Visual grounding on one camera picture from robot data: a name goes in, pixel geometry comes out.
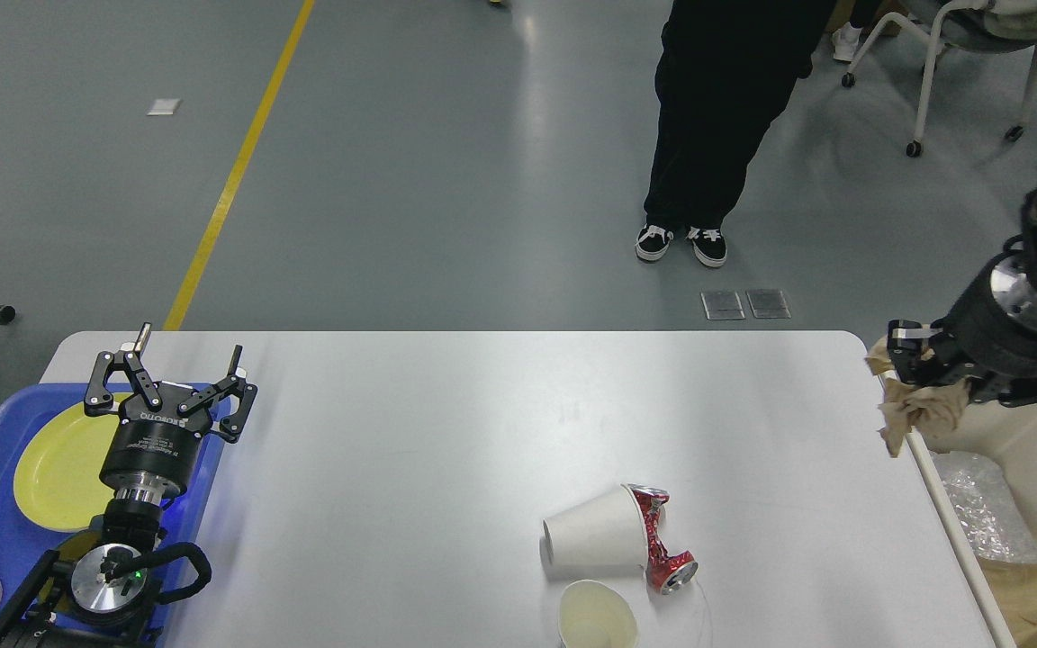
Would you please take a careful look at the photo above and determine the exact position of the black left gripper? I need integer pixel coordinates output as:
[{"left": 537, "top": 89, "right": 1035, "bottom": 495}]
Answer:
[{"left": 83, "top": 323, "right": 258, "bottom": 501}]

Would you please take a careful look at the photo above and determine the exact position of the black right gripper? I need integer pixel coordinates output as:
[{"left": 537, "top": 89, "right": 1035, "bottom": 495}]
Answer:
[{"left": 886, "top": 254, "right": 1037, "bottom": 408}]

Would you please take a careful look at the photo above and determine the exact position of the brown paper ball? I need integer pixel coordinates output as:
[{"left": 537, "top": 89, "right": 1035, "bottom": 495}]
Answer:
[{"left": 865, "top": 337, "right": 970, "bottom": 458}]

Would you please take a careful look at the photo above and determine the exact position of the aluminium foil sheet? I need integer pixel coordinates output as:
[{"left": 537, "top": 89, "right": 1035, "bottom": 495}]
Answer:
[{"left": 933, "top": 451, "right": 1037, "bottom": 566}]

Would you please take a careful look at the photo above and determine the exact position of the yellow plate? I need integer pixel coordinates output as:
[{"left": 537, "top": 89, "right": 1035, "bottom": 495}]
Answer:
[{"left": 13, "top": 402, "right": 118, "bottom": 533}]

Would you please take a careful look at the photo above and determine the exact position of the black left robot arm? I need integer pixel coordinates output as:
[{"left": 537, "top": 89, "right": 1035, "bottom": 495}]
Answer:
[{"left": 0, "top": 323, "right": 257, "bottom": 647}]

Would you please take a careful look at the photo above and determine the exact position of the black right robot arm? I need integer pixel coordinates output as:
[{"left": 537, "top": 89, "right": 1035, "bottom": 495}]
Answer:
[{"left": 886, "top": 187, "right": 1037, "bottom": 408}]

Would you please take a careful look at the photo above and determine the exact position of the blue plastic tray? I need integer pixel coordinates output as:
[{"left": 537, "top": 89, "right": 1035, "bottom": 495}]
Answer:
[{"left": 0, "top": 384, "right": 225, "bottom": 611}]

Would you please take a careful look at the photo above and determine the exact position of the right floor outlet plate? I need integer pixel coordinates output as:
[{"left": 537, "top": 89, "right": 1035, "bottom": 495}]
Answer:
[{"left": 745, "top": 290, "right": 791, "bottom": 319}]

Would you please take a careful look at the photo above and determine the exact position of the floor outlet plate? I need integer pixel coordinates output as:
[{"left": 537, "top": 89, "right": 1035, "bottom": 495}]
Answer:
[
  {"left": 745, "top": 290, "right": 791, "bottom": 319},
  {"left": 700, "top": 291, "right": 746, "bottom": 321}
]

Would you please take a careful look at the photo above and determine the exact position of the left floor outlet plate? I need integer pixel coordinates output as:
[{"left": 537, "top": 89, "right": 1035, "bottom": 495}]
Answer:
[{"left": 700, "top": 291, "right": 746, "bottom": 321}]

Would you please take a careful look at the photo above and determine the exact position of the white paper scrap on floor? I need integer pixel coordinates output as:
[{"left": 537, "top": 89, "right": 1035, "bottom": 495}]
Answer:
[{"left": 147, "top": 98, "right": 183, "bottom": 116}]

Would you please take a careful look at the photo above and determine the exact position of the office chair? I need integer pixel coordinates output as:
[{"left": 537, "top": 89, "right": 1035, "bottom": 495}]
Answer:
[{"left": 841, "top": 1, "right": 1037, "bottom": 158}]

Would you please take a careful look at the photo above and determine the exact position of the white sneakers person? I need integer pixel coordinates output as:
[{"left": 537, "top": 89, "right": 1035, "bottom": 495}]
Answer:
[{"left": 831, "top": 0, "right": 881, "bottom": 63}]

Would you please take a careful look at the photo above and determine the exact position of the crushed red can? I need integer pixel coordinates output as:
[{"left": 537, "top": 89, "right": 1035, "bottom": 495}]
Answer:
[{"left": 627, "top": 484, "right": 699, "bottom": 596}]

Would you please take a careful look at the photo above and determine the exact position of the person in black trousers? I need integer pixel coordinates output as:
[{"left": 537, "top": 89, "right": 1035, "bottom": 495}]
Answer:
[{"left": 635, "top": 1, "right": 833, "bottom": 269}]

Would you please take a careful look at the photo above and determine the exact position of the lying white paper cup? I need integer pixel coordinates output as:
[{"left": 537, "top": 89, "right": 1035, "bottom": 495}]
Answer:
[{"left": 543, "top": 484, "right": 649, "bottom": 569}]

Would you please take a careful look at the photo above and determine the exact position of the upright white paper cup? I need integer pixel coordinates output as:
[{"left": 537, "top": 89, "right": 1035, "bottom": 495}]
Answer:
[{"left": 558, "top": 580, "right": 639, "bottom": 647}]

